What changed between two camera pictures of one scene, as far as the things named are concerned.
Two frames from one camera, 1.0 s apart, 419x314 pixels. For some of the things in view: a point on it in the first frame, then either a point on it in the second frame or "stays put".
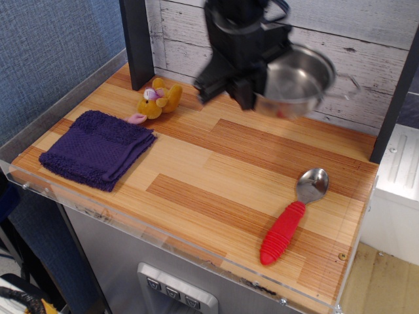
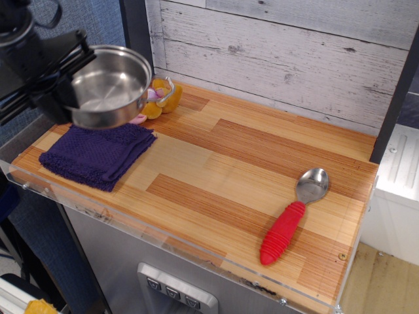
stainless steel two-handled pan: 298,78 -> 112,87
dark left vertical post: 137,36 stays put
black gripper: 239,43 -> 29,65
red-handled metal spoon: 311,184 stays put
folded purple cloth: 97,149 stays put
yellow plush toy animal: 156,100 stays put
